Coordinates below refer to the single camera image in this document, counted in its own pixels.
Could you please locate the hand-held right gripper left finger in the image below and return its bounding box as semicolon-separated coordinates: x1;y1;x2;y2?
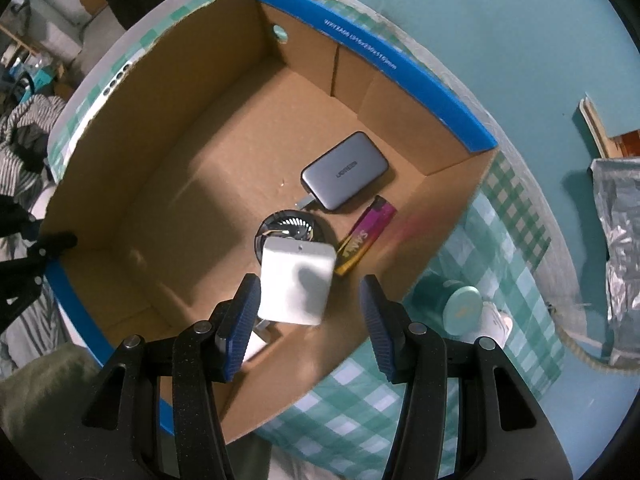
40;272;263;480

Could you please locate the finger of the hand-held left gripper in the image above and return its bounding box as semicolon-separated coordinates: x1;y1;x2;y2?
0;230;78;333
0;192;41;236

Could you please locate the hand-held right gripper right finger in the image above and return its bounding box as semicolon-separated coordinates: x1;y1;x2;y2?
359;274;576;480

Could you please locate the white square power adapter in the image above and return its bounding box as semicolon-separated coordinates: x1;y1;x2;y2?
256;236;337;327

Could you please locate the purple yellow lighter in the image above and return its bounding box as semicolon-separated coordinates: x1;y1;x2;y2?
334;195;397;277

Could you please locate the black round fan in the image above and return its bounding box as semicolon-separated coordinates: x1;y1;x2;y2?
254;208;321;266

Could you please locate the cardboard box blue outside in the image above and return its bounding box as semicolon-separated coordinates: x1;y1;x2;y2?
37;0;501;446

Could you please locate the round mint jar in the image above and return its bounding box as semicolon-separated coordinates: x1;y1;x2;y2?
442;280;485;338

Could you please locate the green white checked tablecloth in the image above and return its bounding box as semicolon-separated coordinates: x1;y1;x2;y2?
45;0;566;461

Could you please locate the grey white striped cloth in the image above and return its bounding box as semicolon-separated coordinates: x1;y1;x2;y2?
0;92;71;376

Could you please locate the small white container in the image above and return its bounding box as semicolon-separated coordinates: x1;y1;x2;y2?
475;305;516;348

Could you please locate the olive green cloth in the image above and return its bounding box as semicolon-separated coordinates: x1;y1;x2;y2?
0;345;106;461

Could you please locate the teal box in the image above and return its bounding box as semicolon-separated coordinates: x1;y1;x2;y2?
12;67;53;98

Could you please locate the grey power adapter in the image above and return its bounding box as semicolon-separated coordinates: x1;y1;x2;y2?
299;131;391;213

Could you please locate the crumpled silver foil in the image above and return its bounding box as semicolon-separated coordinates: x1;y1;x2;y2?
590;157;640;366

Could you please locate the wooden piece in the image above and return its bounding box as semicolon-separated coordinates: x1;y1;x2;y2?
579;97;640;161

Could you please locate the beige rope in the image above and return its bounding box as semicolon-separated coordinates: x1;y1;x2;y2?
547;300;640;373

